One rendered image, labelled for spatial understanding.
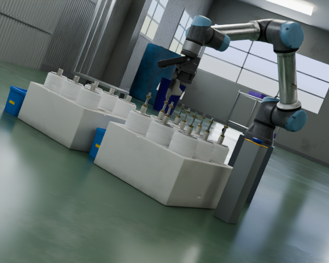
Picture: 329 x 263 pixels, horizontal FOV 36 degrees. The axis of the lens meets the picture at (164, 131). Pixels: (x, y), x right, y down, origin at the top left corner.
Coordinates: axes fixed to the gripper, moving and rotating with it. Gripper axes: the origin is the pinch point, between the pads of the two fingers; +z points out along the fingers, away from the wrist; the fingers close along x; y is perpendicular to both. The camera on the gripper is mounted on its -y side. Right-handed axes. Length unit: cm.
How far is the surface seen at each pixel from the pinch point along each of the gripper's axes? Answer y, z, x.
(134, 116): -7.9, 11.1, -14.0
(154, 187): 9.5, 30.5, -29.5
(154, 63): -79, -31, 632
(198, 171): 22.1, 20.3, -24.0
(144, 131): -2.3, 15.2, -12.6
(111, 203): 0, 34, -57
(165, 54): -67, -52, 632
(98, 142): -19.5, 27.7, 0.0
